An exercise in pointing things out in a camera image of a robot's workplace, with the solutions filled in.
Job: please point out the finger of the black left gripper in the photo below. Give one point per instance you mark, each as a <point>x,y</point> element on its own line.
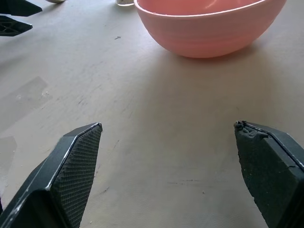
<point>12,25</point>
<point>16,7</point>

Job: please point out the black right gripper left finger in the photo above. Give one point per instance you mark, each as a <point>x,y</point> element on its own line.
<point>69,171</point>

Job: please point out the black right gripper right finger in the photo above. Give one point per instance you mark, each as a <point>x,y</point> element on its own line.
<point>268,166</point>

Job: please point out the white object at top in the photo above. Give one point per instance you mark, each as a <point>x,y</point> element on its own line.
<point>56,1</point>

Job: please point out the small white cup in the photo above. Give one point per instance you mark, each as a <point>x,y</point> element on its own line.
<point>124,2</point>

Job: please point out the pink plastic bowl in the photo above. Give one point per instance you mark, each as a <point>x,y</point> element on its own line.
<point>204,33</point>

